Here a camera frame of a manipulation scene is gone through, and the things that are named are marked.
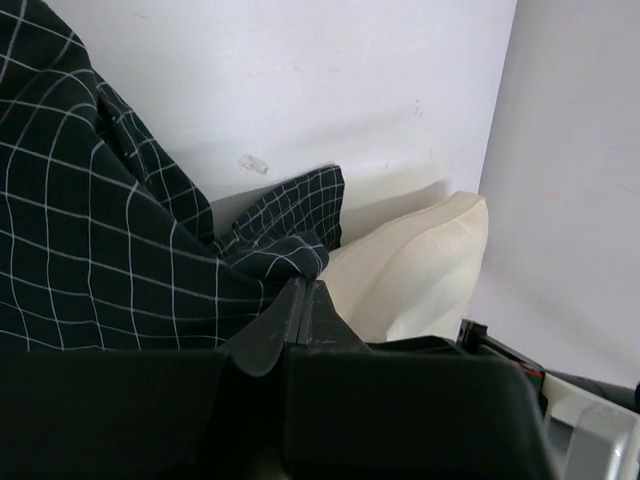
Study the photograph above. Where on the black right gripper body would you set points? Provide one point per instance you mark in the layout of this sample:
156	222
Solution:
472	340

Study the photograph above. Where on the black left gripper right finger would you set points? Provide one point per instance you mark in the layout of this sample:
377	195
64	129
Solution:
321	326

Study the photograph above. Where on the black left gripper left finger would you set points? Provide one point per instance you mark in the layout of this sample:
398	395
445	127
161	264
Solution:
256	349

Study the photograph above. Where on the cream pillow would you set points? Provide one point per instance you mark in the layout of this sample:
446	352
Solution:
413	276

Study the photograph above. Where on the dark checked pillowcase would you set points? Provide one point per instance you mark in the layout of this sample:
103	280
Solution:
106	244

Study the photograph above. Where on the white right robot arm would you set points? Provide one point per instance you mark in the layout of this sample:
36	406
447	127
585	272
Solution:
593	426

